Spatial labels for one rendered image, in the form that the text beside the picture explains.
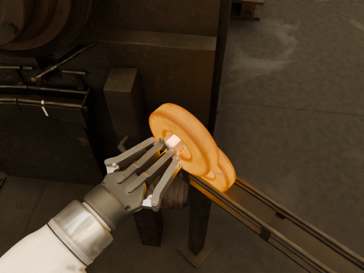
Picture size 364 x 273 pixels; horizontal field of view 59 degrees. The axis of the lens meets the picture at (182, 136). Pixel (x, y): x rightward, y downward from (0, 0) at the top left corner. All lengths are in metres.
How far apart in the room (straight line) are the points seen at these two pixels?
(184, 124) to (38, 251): 0.28
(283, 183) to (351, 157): 0.41
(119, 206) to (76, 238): 0.08
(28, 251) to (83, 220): 0.08
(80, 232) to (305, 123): 1.58
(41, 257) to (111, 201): 0.12
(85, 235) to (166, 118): 0.23
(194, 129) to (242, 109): 1.36
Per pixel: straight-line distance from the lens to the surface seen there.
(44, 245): 0.50
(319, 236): 0.80
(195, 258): 1.44
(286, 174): 1.69
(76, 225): 0.50
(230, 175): 0.76
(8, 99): 1.06
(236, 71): 2.11
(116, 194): 0.54
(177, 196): 0.98
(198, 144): 0.53
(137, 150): 0.57
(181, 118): 0.54
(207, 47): 0.85
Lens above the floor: 1.40
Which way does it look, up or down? 54 degrees down
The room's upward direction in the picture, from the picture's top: straight up
